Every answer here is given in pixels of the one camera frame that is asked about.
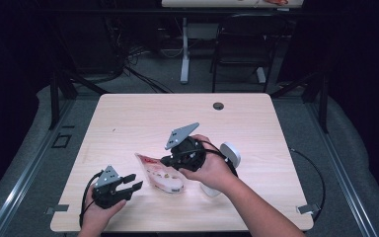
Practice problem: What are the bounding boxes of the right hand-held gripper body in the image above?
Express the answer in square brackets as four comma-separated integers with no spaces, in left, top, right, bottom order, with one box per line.
[164,121,208,173]

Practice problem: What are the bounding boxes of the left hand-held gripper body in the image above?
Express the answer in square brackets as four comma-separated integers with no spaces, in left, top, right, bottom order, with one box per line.
[92,165,127,210]

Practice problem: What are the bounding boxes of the clear red-print plastic pouch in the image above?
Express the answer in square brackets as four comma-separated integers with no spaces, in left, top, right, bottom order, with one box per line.
[134,152,186,195]

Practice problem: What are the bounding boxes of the person's left hand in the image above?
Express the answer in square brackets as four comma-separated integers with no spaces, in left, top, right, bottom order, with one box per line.
[80,186,127,231]

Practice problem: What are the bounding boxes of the person's right hand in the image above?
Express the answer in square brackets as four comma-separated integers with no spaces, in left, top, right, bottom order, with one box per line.
[179,133,240,194]

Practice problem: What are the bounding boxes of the black square floor outlet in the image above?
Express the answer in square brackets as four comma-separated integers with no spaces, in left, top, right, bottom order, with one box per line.
[51,132,73,149]

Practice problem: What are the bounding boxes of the black metal stand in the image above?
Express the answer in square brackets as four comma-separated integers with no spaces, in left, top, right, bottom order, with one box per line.
[48,68,109,131]
[270,70,330,134]

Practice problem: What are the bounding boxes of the white-legged background desk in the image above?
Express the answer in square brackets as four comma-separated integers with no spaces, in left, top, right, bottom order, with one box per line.
[161,0,305,85]

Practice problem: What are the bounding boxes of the black folding chair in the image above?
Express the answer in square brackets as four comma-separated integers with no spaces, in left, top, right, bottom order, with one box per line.
[210,13,290,94]

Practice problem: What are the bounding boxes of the black cabinet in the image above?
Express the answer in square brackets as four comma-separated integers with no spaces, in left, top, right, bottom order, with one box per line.
[55,13,122,75]

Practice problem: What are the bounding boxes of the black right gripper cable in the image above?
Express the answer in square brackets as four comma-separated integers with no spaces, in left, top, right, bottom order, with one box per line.
[190,139,240,178]

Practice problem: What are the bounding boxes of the grey corner bracket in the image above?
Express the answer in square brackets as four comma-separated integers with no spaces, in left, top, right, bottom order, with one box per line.
[44,203,70,215]
[296,203,320,215]

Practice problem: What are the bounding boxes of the metal floor rail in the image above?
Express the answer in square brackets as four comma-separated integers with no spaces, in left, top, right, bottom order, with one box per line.
[0,98,77,237]
[305,98,379,237]

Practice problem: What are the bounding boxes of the black floor cables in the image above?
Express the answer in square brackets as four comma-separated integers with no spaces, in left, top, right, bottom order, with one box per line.
[122,45,175,94]

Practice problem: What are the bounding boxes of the thin black cable loop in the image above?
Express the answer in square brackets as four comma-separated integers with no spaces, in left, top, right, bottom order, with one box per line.
[288,147,326,225]

